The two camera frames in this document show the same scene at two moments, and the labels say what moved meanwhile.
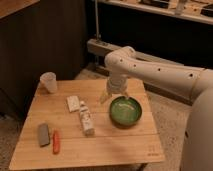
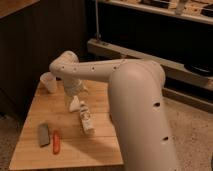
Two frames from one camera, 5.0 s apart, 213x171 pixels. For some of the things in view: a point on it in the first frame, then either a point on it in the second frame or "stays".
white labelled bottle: [86, 120] stays
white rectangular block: [73, 103] stays
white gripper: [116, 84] to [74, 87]
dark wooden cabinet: [37, 37] stays
